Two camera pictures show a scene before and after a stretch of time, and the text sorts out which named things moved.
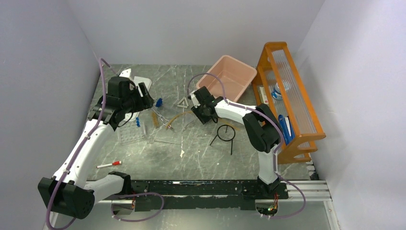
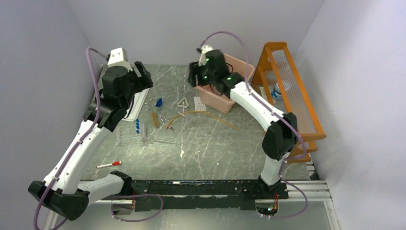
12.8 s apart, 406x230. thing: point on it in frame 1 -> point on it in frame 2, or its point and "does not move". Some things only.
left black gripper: (143, 102) -> (144, 81)
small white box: (263, 94) does not move
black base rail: (196, 194) does not move
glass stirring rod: (156, 140) does not move
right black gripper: (203, 120) -> (195, 69)
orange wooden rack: (278, 85) does not move
